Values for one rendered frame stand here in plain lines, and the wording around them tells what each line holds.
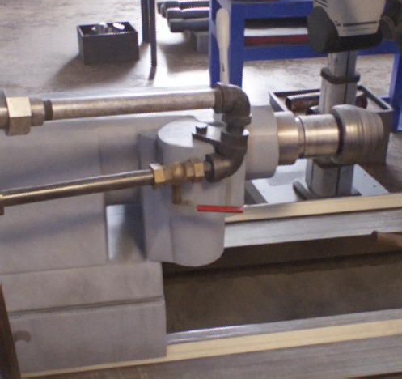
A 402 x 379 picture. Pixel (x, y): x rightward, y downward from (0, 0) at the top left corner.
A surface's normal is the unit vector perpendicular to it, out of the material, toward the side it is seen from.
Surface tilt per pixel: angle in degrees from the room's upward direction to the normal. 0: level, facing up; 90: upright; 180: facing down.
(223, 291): 6
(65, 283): 62
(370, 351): 0
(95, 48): 90
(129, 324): 90
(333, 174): 90
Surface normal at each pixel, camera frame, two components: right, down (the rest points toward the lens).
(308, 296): -0.19, -0.81
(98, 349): 0.15, 0.48
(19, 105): 0.45, -0.14
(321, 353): 0.00, -0.87
